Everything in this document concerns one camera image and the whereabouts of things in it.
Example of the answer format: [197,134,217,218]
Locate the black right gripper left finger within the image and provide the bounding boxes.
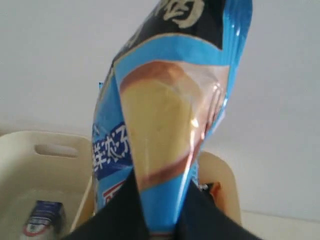
[63,172,150,240]

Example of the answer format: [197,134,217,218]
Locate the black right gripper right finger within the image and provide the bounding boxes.
[176,182,255,240]

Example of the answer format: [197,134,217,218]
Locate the orange instant noodle packet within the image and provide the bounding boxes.
[198,182,224,209]

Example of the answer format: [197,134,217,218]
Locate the blue white milk carton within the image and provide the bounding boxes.
[19,200,66,240]

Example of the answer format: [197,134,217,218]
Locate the blue instant noodle packet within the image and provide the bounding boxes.
[92,0,253,234]

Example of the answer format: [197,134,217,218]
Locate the cream bin circle mark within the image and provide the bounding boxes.
[195,151,242,226]

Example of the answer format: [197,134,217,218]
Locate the cream bin square mark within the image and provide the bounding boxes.
[0,131,94,240]

